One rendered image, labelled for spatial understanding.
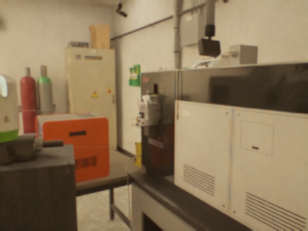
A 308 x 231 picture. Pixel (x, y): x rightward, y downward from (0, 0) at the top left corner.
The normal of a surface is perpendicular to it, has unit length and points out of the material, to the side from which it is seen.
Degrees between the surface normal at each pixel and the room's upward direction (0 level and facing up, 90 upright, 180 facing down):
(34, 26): 90
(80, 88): 90
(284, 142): 90
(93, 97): 90
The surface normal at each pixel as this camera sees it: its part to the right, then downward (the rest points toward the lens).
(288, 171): -0.86, 0.07
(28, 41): 0.51, 0.11
